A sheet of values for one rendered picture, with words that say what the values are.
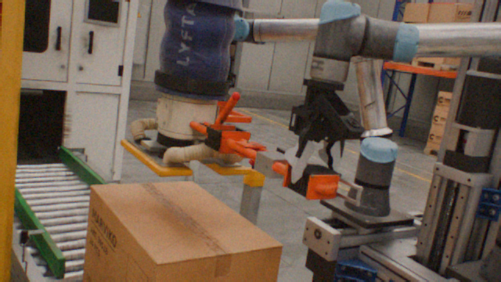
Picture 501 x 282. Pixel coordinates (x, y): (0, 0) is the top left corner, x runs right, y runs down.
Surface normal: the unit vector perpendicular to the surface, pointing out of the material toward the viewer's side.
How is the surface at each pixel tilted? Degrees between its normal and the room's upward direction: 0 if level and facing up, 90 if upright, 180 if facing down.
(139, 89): 90
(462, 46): 112
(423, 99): 90
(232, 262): 90
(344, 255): 90
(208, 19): 69
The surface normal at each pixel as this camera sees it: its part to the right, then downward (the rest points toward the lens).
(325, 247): -0.84, -0.02
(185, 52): 0.02, -0.10
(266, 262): 0.55, 0.25
